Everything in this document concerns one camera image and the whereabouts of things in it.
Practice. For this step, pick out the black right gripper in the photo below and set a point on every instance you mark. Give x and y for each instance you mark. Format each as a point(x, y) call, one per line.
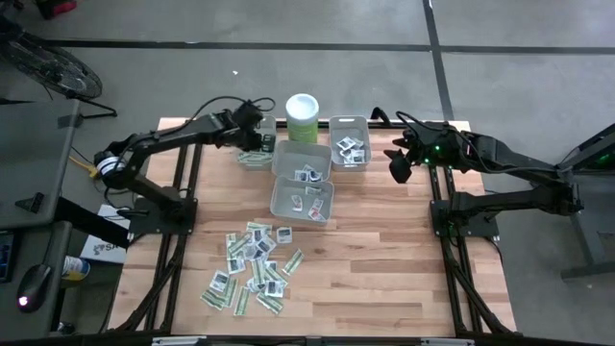
point(430, 146)

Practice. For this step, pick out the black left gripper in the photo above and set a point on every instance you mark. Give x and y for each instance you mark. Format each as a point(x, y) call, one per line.
point(245, 122)

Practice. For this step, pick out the white antiseptic towelette packet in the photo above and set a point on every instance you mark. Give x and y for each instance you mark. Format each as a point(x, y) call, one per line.
point(258, 235)
point(271, 264)
point(302, 175)
point(358, 155)
point(343, 155)
point(346, 142)
point(284, 235)
point(315, 175)
point(251, 251)
point(275, 288)
point(219, 281)
point(308, 168)
point(253, 284)
point(265, 245)
point(235, 265)

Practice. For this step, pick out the wide grey plastic bin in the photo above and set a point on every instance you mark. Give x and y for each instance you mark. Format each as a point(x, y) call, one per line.
point(293, 156)
point(283, 192)

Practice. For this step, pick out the small red and white packet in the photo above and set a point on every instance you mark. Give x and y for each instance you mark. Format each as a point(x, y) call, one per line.
point(318, 204)
point(297, 203)
point(317, 215)

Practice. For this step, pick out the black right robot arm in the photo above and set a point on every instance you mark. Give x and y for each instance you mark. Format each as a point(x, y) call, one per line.
point(509, 158)

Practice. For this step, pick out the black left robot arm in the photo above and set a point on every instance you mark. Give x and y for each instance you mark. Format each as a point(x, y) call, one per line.
point(158, 139)

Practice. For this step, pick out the grey plastic bin with slots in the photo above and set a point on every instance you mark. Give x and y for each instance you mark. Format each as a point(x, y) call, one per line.
point(350, 126)
point(270, 122)

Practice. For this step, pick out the green wipes canister white lid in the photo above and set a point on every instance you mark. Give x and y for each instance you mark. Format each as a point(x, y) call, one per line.
point(302, 108)

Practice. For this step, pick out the black diagonal bar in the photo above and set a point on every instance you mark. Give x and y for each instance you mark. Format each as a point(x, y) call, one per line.
point(91, 223)

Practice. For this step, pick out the white printed cardboard box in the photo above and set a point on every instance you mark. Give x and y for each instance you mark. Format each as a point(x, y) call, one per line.
point(108, 250)

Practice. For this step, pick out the black floor fan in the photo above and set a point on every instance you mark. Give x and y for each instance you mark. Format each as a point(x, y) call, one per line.
point(53, 67)

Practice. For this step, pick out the dark grey metal cart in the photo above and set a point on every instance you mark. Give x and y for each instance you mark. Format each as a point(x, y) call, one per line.
point(591, 226)

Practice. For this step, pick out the grey side table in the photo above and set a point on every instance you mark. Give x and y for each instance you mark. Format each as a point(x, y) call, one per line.
point(29, 144)

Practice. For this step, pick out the red and black object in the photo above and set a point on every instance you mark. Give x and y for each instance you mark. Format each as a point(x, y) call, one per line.
point(57, 7)

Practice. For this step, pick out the white and yellow can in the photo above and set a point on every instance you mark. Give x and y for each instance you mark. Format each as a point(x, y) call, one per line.
point(76, 268)

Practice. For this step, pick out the black wedge-shaped object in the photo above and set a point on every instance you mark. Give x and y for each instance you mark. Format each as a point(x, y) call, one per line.
point(32, 202)

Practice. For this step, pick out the grey desk top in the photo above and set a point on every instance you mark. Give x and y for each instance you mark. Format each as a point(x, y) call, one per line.
point(33, 245)

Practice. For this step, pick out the black computer mouse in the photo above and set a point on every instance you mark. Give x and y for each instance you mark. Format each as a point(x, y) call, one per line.
point(34, 286)

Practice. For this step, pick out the black keypad device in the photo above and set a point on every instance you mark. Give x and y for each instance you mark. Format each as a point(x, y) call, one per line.
point(6, 257)

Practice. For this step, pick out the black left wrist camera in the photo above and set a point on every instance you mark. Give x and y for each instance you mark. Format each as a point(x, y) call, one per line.
point(268, 141)

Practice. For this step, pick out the silver mounting bracket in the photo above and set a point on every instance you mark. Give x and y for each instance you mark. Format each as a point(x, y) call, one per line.
point(178, 340)
point(447, 342)

